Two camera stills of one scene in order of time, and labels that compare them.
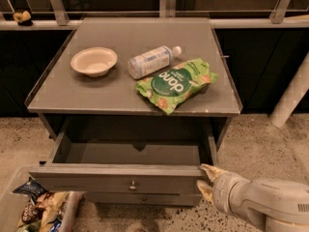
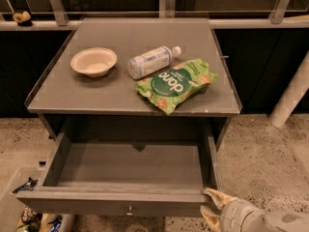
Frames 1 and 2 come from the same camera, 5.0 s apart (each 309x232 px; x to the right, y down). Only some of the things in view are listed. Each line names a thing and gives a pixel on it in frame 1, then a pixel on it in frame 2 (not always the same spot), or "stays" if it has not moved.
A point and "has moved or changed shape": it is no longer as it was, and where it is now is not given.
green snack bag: [170, 89] stays
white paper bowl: [95, 61] stays
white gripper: [227, 189] → [240, 216]
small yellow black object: [22, 18] stays
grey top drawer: [143, 154] has moved or changed shape
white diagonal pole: [293, 95] stays
